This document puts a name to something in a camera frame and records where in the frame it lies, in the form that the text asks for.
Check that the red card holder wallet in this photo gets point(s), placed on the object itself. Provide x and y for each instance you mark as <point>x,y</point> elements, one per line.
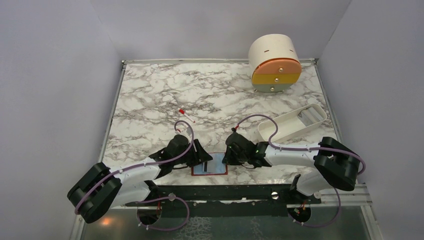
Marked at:
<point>214,167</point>

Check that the red capped white marker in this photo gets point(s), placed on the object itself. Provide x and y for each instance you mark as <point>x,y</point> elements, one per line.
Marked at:
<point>186,115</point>

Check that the round pastel drawer organizer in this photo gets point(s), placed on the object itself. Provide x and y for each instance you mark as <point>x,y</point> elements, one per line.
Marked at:
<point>274,63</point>

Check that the black mounting rail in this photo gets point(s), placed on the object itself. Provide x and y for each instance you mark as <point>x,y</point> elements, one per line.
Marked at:
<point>223,201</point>

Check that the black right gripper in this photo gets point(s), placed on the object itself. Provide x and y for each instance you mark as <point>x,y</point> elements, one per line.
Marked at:
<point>229,159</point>

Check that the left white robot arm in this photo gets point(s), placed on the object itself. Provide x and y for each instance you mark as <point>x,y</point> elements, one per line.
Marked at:
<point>102,188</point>

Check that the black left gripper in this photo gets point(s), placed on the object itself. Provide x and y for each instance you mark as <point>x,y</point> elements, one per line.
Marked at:
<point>199,156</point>

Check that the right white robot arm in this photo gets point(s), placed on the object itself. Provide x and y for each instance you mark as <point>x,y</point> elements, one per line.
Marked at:
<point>332,164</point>

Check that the credit cards in tray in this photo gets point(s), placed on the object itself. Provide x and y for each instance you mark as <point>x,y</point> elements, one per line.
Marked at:
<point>309,116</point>

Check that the white plastic tray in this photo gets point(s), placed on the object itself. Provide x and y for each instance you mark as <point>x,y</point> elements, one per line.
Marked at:
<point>290,127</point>

